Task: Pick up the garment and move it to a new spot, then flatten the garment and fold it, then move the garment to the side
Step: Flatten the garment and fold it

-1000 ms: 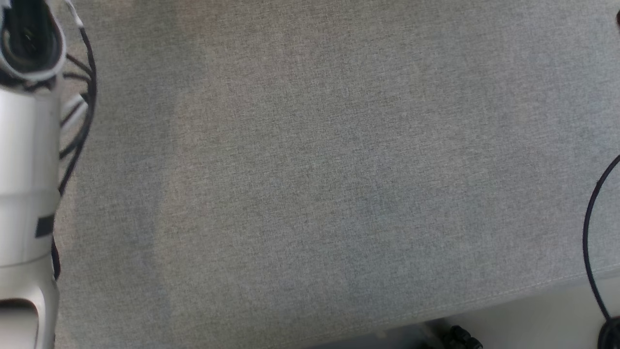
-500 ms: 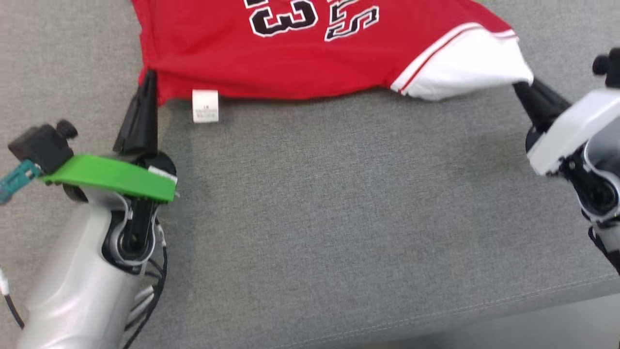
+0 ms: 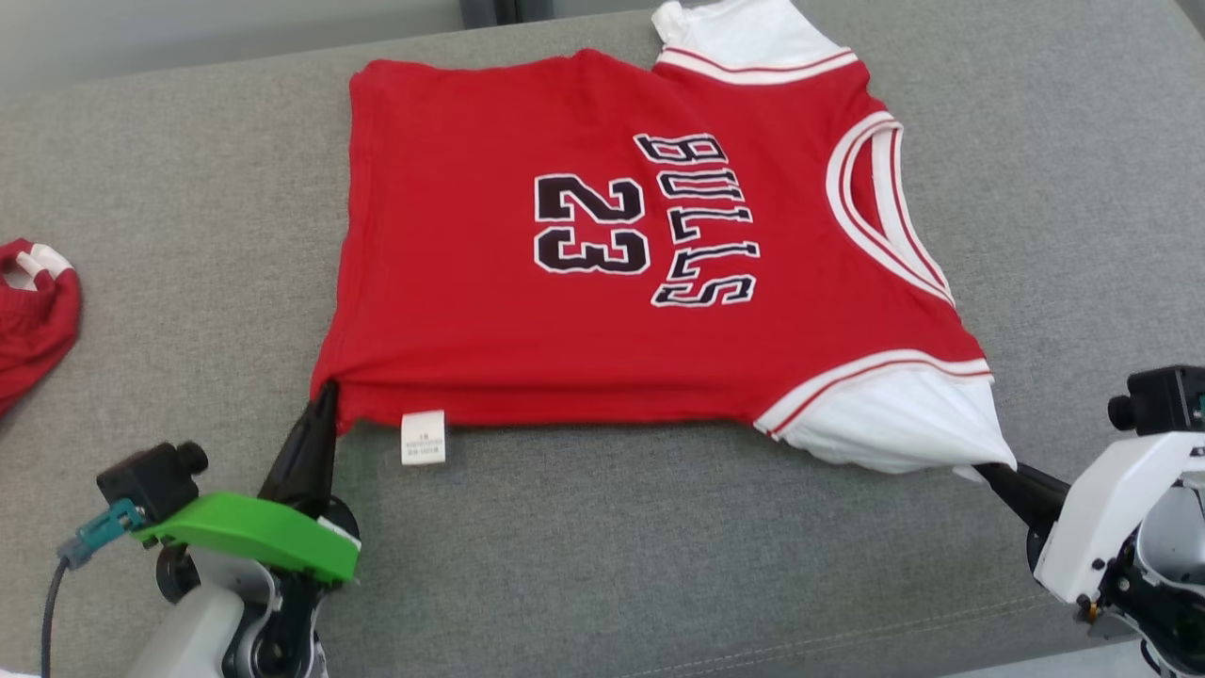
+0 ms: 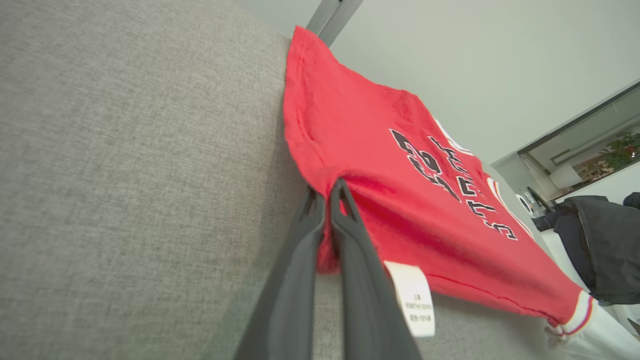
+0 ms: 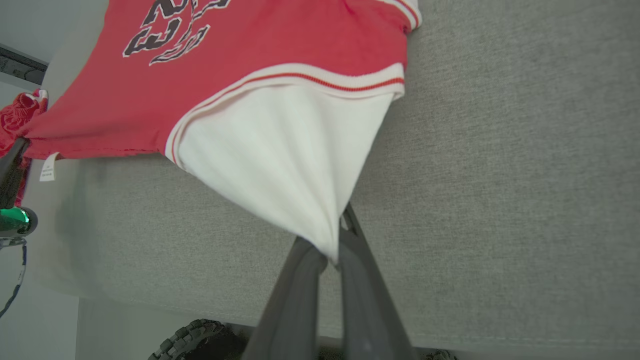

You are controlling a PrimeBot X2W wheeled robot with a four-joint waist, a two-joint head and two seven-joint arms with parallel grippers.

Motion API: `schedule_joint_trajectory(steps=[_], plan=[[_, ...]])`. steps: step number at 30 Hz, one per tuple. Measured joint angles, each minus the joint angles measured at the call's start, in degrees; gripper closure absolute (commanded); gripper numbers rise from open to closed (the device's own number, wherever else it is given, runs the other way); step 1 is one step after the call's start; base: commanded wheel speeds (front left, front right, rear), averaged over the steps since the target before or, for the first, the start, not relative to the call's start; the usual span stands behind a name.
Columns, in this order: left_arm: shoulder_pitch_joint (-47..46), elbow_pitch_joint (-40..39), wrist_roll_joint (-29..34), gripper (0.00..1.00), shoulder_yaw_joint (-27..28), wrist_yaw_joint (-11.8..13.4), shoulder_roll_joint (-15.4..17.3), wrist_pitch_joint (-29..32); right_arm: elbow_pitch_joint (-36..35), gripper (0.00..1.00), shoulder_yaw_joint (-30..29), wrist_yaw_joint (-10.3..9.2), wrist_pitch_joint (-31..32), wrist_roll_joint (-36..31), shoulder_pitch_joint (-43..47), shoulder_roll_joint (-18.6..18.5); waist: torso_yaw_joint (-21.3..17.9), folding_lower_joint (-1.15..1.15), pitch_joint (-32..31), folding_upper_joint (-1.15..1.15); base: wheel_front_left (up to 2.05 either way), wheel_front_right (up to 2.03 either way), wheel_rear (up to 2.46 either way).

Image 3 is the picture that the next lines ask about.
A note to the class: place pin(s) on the red white-striped shorts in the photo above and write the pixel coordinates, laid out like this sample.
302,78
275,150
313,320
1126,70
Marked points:
38,339

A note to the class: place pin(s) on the grey wall post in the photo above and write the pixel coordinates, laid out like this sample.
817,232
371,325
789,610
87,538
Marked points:
490,9

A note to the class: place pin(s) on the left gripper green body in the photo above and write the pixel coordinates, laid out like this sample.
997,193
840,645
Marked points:
264,537

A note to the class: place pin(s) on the wrist black camera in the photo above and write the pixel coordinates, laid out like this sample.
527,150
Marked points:
151,480
1163,400

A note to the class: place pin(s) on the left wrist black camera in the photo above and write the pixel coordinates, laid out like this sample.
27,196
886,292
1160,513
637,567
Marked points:
151,480

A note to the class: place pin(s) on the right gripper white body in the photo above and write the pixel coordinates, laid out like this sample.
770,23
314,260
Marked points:
1101,508

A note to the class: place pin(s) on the left camera teal connector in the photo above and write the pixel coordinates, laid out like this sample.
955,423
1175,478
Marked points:
108,527

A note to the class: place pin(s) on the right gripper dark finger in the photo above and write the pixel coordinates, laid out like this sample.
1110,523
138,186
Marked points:
1031,494

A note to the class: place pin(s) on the red Bulls jersey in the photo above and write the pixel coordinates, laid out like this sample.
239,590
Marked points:
471,311

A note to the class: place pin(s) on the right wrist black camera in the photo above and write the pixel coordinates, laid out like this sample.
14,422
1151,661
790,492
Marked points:
1163,400

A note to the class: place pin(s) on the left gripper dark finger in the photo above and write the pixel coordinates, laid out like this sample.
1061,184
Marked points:
306,452

